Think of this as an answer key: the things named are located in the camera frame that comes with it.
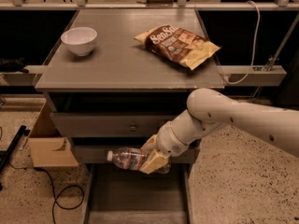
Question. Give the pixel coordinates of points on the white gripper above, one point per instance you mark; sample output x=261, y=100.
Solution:
x=168, y=140

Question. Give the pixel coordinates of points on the clear plastic water bottle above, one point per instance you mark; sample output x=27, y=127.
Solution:
x=130, y=158

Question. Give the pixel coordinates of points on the sea salt chip bag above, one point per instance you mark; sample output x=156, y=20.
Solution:
x=178, y=45

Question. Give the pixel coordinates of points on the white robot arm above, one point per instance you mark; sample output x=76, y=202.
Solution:
x=209, y=111

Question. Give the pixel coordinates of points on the grey open bottom drawer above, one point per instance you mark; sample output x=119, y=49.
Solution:
x=115, y=196

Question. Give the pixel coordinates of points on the grey middle drawer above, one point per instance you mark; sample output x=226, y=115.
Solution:
x=98, y=154

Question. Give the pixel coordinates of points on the grey top drawer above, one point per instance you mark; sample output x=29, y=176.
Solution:
x=109, y=125

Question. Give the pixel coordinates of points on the grey drawer cabinet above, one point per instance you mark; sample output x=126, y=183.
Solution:
x=121, y=76

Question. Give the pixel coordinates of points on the cardboard box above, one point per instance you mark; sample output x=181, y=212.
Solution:
x=48, y=148

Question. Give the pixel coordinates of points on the black metal stand leg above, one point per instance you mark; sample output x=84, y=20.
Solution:
x=5, y=155

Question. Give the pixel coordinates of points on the white ceramic bowl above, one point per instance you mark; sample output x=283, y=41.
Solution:
x=80, y=40

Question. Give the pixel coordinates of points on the grey horizontal rail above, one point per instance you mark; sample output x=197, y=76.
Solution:
x=251, y=76

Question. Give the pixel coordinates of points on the black object on rail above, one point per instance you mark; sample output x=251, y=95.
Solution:
x=12, y=65

